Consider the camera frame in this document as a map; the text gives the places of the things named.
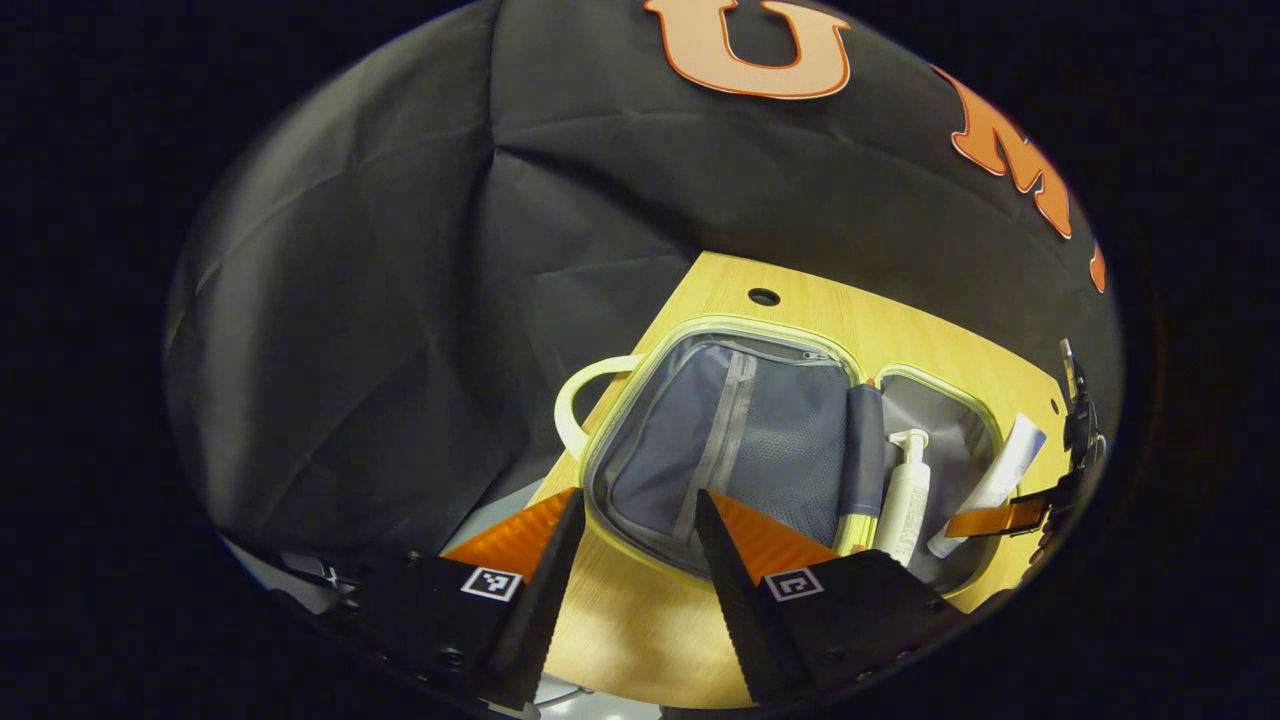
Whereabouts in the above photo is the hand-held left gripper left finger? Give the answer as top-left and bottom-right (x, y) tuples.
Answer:
(330, 488), (586, 711)

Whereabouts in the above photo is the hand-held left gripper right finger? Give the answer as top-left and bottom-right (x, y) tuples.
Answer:
(695, 490), (966, 706)

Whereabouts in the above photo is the white squeeze tube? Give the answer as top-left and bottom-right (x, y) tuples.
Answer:
(926, 413), (1048, 560)

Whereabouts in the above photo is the white pump bottle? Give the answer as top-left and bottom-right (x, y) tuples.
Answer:
(874, 428), (933, 567)

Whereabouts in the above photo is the pale yellow small suitcase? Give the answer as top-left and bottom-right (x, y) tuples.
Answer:
(553, 315), (1007, 598)

